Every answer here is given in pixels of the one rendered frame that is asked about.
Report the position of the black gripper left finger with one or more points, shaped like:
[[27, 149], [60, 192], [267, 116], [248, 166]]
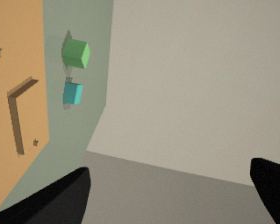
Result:
[[61, 202]]

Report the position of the teal cube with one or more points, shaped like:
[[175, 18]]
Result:
[[72, 93]]

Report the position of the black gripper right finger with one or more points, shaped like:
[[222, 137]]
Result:
[[265, 175]]

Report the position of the green cube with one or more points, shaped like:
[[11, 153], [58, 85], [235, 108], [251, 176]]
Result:
[[76, 53]]

